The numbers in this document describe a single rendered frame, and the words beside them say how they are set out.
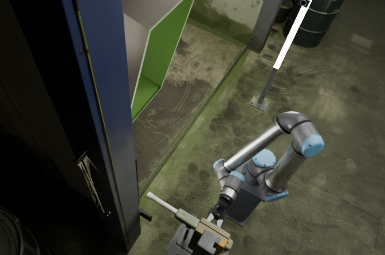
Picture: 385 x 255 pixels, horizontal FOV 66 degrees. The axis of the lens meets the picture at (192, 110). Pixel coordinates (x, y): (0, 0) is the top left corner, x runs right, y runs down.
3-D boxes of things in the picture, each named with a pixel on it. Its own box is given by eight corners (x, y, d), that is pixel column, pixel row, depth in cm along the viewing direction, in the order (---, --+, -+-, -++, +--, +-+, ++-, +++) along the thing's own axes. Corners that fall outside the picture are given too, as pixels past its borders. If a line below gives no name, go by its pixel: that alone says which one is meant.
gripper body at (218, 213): (220, 224, 158) (230, 206, 165) (223, 219, 152) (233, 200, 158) (208, 217, 160) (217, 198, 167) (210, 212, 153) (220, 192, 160)
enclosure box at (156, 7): (90, 109, 252) (93, -7, 154) (131, 67, 287) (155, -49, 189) (124, 132, 251) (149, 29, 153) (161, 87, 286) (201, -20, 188)
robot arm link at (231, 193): (238, 193, 160) (223, 184, 162) (235, 200, 157) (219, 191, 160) (235, 199, 167) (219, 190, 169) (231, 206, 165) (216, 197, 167)
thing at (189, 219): (225, 250, 159) (235, 240, 141) (222, 259, 157) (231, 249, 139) (150, 203, 170) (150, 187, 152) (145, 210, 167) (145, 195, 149)
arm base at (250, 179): (270, 170, 225) (274, 164, 217) (260, 190, 214) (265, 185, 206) (247, 157, 229) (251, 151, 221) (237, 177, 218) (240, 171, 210)
